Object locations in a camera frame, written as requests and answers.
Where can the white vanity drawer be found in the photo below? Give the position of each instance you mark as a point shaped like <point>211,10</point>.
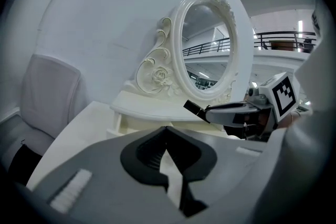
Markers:
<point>115,126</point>

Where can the person's right forearm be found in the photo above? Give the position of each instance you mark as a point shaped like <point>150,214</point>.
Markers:
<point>292,116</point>

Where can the black makeup item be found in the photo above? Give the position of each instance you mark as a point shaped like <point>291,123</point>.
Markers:
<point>193,107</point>

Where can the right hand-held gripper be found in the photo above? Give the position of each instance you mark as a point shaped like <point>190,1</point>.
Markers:
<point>283,97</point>

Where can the white oval ornate mirror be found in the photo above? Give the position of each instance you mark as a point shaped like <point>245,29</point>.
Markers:
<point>207,47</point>

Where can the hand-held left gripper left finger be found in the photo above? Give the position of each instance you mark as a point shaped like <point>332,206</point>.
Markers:
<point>99,165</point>

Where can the brown box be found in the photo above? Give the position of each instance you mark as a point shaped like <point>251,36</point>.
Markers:
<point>282,45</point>

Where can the white vanity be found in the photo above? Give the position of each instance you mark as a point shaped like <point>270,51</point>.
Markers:
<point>86,123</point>

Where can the pale upholstered chair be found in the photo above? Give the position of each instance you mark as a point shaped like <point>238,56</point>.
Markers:
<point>50,91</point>

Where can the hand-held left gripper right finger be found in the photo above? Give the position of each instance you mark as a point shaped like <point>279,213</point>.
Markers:
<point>225,165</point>

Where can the black metal railing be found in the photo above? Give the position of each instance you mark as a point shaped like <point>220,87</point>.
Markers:
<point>278,34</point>

